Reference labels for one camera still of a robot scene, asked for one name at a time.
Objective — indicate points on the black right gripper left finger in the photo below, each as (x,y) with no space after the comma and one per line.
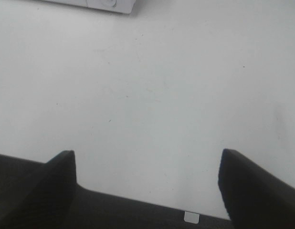
(36,195)

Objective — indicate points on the round white door button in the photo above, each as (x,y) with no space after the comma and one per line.
(109,3)

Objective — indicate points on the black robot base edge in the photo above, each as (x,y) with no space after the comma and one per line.
(95,210)

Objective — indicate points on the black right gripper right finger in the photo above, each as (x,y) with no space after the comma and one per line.
(254,198)

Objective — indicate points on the white microwave oven body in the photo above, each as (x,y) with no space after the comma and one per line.
(122,6)

